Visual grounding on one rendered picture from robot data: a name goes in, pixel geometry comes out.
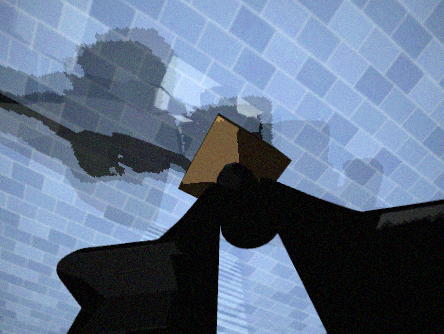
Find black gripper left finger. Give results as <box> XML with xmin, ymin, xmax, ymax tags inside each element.
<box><xmin>56</xmin><ymin>183</ymin><xmax>220</xmax><ymax>334</ymax></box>

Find brown wooden block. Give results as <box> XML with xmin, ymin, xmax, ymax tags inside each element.
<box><xmin>178</xmin><ymin>113</ymin><xmax>292</xmax><ymax>198</ymax></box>

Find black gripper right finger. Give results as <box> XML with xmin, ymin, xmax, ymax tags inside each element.
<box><xmin>260</xmin><ymin>177</ymin><xmax>444</xmax><ymax>333</ymax></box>

